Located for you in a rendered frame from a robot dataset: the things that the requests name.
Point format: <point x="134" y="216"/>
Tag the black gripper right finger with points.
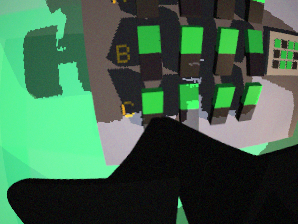
<point x="220" y="184"/>

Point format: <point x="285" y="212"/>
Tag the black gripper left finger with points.
<point x="141" y="191"/>

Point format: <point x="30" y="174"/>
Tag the grey switch panel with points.
<point x="227" y="68"/>

